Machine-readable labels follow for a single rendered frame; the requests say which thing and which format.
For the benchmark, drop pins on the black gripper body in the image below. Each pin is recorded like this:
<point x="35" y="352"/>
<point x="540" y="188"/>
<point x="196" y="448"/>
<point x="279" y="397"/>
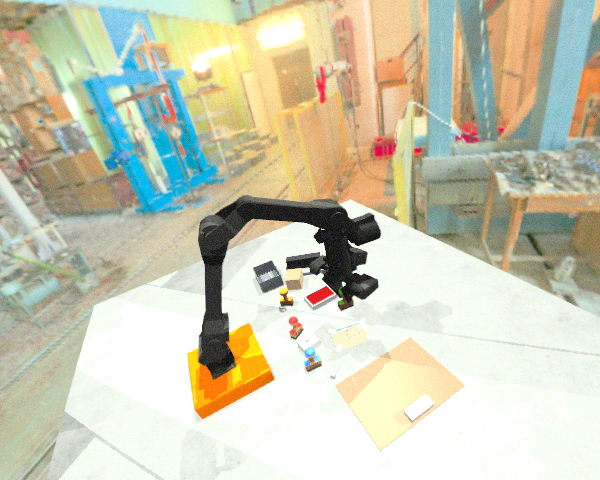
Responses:
<point x="361" y="286"/>

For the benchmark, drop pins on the red ink pad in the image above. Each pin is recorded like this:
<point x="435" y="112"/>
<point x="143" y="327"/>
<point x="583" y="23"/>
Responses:
<point x="320" y="297"/>

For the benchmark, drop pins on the wooden rubber stamp with yellow knob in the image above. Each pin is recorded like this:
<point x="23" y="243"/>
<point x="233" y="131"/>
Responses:
<point x="285" y="301"/>

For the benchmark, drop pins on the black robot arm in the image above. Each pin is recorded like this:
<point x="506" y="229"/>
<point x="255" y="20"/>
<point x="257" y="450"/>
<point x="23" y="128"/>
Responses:
<point x="215" y="231"/>

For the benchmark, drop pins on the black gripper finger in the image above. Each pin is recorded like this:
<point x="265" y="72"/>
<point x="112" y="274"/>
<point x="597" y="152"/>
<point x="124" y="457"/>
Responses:
<point x="334" y="284"/>
<point x="347" y="294"/>

